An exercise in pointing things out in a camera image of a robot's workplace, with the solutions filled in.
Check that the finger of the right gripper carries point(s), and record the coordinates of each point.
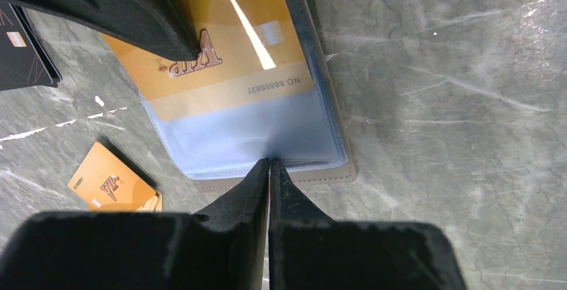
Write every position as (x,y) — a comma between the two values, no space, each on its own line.
(156,26)

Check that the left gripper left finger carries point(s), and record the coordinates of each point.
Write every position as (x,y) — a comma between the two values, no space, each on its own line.
(220,246)

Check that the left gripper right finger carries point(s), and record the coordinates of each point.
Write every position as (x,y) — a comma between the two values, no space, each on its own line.
(310,250)

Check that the gold credit card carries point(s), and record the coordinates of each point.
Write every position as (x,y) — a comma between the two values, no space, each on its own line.
(250,53)
(107,184)

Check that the grey card holder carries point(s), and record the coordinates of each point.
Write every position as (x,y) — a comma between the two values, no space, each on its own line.
(304,131)

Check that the black credit card stack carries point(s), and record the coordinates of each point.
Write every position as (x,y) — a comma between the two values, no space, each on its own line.
(24,61)

